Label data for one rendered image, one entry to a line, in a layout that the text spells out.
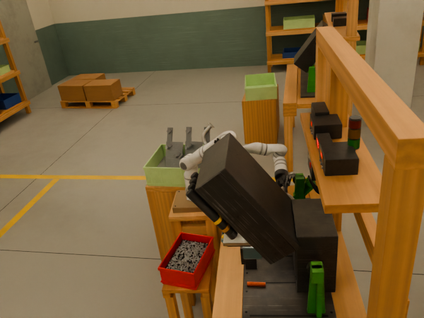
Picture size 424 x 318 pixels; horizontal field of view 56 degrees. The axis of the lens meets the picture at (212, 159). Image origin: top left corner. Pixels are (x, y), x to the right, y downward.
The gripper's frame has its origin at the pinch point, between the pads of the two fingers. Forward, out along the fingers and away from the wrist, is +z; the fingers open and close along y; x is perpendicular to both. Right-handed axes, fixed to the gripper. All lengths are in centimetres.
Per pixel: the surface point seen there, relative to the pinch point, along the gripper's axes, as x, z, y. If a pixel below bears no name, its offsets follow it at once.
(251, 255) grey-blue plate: -1.6, 27.8, -23.9
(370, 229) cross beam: 15, 37, 35
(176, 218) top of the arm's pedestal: -18, -21, -81
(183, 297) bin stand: 6, 20, -100
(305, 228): -1.0, 31.2, 13.3
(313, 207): 5.8, 16.2, 14.2
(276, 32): 158, -608, -133
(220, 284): -9, 41, -39
